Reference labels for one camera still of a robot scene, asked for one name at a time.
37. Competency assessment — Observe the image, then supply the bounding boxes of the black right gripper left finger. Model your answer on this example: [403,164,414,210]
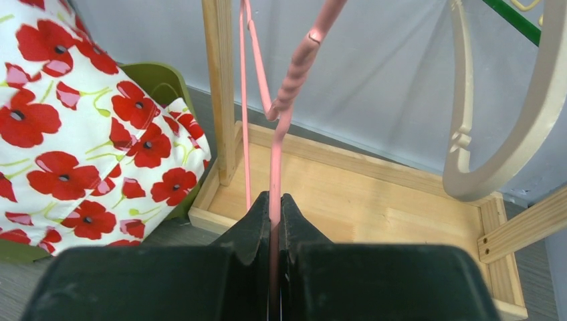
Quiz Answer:
[22,192,270,320]

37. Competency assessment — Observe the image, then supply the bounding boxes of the wooden clothes rack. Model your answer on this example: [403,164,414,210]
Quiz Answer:
[189,1,566,320]

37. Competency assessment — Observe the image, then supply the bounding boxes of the pink wire hanger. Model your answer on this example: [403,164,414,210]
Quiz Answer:
[239,1,346,320]

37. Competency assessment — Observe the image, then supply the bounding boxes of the cream plastic hanger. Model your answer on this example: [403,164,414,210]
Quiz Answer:
[509,0,544,27]

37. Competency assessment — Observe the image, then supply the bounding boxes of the white red poppy garment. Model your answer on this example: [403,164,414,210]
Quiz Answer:
[1,1,211,255]

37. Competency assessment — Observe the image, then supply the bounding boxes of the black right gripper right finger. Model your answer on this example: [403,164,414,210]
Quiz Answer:
[279,193,499,320]

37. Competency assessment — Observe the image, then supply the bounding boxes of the green plastic bin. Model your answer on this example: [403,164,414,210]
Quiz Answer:
[1,62,196,263]

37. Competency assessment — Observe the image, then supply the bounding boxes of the green plastic hanger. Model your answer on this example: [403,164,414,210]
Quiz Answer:
[483,0,541,47]

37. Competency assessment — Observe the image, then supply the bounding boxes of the wooden hanger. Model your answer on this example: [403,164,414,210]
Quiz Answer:
[443,1,566,201]

